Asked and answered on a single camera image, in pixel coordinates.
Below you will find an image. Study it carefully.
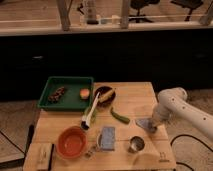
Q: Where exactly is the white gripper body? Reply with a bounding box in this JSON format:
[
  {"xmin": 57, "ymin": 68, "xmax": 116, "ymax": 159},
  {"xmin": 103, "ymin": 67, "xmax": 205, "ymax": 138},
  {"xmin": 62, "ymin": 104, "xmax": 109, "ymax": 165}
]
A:
[{"xmin": 152, "ymin": 104, "xmax": 170, "ymax": 126}]

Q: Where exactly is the grey towel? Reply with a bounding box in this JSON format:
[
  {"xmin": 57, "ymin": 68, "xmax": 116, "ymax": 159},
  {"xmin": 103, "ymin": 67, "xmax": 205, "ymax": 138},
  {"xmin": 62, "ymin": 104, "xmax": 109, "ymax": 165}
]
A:
[{"xmin": 135, "ymin": 118, "xmax": 157, "ymax": 133}]

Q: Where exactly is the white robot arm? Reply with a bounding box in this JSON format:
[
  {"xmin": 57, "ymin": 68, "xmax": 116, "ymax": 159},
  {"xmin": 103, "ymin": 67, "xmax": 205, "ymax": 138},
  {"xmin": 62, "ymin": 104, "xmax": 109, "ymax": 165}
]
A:
[{"xmin": 151, "ymin": 87, "xmax": 213, "ymax": 141}]

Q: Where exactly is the small metal cup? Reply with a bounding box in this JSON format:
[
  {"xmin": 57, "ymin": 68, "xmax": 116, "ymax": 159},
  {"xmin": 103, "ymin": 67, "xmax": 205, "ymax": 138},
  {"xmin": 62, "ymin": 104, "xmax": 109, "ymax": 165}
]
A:
[{"xmin": 128, "ymin": 136, "xmax": 145, "ymax": 153}]

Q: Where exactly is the green pepper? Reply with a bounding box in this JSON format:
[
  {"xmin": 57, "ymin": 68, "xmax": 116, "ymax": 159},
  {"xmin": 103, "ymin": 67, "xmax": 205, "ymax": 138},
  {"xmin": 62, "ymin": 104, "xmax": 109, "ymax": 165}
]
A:
[{"xmin": 110, "ymin": 107, "xmax": 130, "ymax": 124}]

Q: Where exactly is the blue sponge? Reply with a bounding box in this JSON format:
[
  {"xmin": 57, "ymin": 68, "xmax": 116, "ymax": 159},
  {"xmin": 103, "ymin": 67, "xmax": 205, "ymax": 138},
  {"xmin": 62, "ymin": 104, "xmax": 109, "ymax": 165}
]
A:
[{"xmin": 100, "ymin": 127, "xmax": 115, "ymax": 151}]

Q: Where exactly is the black round plate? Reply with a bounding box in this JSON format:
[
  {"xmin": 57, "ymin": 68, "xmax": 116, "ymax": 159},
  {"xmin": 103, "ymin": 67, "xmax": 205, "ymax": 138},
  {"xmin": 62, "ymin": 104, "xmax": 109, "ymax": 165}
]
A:
[{"xmin": 95, "ymin": 86, "xmax": 116, "ymax": 107}]

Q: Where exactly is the orange round fruit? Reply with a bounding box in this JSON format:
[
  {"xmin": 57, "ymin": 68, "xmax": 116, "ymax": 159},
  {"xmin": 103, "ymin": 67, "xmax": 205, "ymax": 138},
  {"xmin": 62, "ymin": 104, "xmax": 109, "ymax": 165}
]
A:
[{"xmin": 80, "ymin": 88, "xmax": 90, "ymax": 99}]

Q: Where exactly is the orange plastic bowl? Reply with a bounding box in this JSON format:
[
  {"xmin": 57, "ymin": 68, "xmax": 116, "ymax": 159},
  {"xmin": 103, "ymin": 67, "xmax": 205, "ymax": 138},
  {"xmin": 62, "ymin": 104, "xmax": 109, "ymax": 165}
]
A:
[{"xmin": 56, "ymin": 126, "xmax": 87, "ymax": 159}]

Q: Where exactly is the green plastic tray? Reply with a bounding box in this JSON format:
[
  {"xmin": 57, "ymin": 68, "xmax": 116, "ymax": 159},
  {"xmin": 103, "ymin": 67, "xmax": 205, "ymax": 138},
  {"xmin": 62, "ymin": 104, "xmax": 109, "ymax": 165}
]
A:
[{"xmin": 38, "ymin": 76, "xmax": 94, "ymax": 111}]

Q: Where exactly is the black office chair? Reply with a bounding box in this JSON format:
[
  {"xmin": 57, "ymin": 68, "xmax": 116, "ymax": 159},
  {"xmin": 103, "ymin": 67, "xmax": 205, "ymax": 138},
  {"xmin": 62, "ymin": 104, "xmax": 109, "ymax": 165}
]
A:
[{"xmin": 129, "ymin": 0, "xmax": 160, "ymax": 23}]

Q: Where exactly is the wooden block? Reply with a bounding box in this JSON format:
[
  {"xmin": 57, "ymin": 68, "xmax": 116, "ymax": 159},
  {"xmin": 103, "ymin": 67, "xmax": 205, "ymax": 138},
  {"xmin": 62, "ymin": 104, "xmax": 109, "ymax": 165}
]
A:
[{"xmin": 36, "ymin": 143, "xmax": 52, "ymax": 171}]

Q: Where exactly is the black floor cable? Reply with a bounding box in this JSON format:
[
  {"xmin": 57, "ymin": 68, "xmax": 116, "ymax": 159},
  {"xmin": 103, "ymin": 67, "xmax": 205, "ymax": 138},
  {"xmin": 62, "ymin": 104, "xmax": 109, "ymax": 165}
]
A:
[{"xmin": 170, "ymin": 133, "xmax": 213, "ymax": 171}]

